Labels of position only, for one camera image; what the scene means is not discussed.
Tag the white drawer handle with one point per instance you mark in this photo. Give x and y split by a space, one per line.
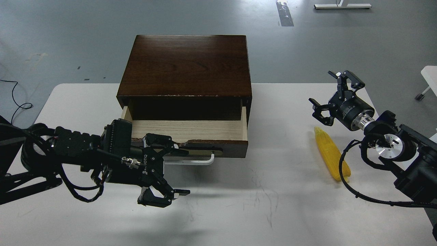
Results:
198 161

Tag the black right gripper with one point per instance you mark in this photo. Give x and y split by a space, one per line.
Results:
351 111

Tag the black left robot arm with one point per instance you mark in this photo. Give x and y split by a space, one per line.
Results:
39 158

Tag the dark wooden cabinet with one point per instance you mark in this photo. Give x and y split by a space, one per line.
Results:
187 77

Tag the yellow corn cob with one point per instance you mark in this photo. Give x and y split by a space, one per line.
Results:
329 152

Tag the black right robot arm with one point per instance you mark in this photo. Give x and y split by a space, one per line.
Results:
406 153

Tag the white table leg base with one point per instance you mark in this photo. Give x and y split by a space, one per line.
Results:
343 4

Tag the wooden drawer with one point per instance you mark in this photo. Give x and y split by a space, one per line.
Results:
227 138

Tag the grey floor tape strip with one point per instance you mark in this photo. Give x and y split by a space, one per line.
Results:
285 18

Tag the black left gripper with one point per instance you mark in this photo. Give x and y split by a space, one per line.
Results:
144 167

